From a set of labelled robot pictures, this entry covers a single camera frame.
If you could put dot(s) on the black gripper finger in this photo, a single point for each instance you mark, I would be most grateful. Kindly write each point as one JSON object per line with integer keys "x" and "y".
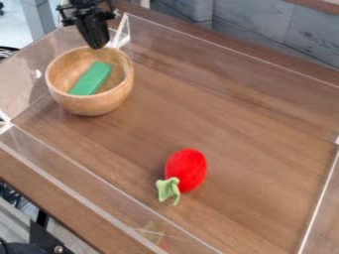
{"x": 99, "y": 32}
{"x": 86, "y": 26}

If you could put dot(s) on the clear acrylic tray enclosure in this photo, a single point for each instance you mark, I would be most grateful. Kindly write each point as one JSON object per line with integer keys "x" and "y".
{"x": 262, "y": 120}

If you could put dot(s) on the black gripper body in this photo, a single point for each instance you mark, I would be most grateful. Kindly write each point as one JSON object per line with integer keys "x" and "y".
{"x": 77, "y": 9}

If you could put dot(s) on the red plush strawberry toy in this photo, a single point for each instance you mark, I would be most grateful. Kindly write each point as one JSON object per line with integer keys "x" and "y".
{"x": 185, "y": 174}

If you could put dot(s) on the brown wooden bowl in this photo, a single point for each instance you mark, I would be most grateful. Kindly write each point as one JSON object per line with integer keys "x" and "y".
{"x": 69, "y": 67}

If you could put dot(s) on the green rectangular block stick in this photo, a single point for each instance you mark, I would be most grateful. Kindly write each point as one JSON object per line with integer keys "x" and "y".
{"x": 93, "y": 79}

